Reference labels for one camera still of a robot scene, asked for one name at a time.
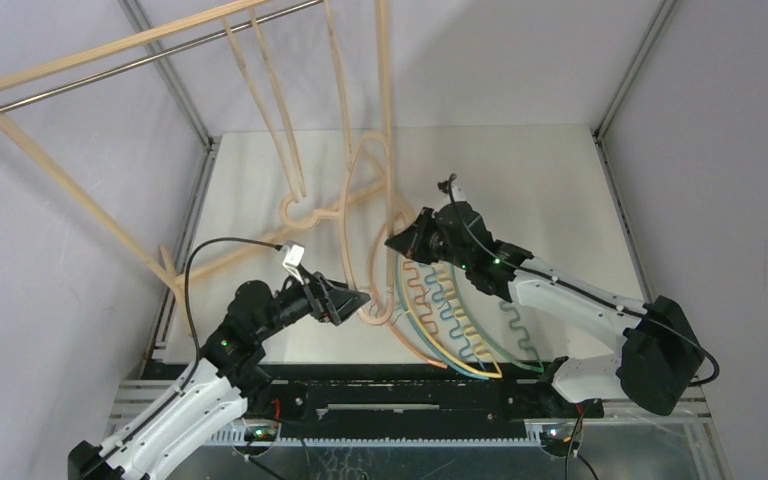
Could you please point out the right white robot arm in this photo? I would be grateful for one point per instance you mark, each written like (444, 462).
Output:
(654, 354)

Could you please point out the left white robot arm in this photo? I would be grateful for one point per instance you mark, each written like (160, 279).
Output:
(220, 385)

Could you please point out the metal hanging rod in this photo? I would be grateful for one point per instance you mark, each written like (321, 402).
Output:
(152, 58)

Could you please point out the beige plastic hanger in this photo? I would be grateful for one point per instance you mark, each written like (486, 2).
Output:
(239, 59)
(338, 212)
(289, 143)
(340, 84)

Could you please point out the wooden clothes rack frame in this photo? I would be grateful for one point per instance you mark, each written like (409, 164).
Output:
(124, 143)

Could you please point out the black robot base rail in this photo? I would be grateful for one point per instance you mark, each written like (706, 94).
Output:
(404, 403)

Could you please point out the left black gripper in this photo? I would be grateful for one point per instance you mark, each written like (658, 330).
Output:
(328, 299)

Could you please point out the green wavy wire hanger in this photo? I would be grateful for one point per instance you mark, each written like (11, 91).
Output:
(516, 348)

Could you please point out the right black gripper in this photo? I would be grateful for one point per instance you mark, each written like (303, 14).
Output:
(423, 234)

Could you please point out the right aluminium frame post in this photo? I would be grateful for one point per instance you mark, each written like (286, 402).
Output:
(655, 30)

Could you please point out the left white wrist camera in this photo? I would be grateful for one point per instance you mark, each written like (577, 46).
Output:
(293, 254)

